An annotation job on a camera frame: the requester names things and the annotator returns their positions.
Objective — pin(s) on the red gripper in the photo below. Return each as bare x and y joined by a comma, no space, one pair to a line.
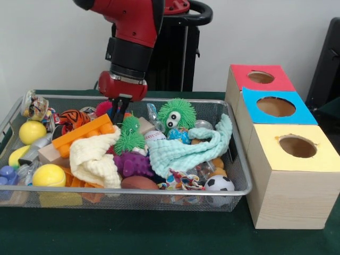
119,86

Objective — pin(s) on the multicolour spiky caterpillar toy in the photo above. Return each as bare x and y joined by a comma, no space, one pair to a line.
103,107

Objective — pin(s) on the green puffer ball with eyes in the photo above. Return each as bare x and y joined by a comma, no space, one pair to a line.
186,111

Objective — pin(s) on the mint green cloth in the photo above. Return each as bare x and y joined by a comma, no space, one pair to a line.
175,156

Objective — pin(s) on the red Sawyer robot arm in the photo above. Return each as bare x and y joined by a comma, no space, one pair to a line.
132,26

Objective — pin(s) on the shallow mesh bin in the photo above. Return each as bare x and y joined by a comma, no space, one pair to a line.
132,197

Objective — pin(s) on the wooden box with three holes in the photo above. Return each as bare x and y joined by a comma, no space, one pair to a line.
292,202

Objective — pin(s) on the green spiky caterpillar toy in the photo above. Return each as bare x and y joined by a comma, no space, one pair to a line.
130,140

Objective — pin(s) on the orange toy brick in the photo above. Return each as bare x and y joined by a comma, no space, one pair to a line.
79,132

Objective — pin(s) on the purple spiky toy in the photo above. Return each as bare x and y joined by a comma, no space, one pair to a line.
132,164

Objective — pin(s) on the cream yellow cloth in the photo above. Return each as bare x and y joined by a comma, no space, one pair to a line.
90,159

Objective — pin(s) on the brown toy football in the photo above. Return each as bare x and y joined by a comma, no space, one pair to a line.
139,183

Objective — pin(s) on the smooth yellow ball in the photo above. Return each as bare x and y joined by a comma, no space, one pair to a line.
32,132

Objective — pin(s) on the yellow tennis ball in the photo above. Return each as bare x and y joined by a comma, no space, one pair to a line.
49,175

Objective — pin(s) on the small soccer ball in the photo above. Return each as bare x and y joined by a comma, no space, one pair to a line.
219,182

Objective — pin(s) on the black stand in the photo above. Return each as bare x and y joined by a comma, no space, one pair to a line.
326,66

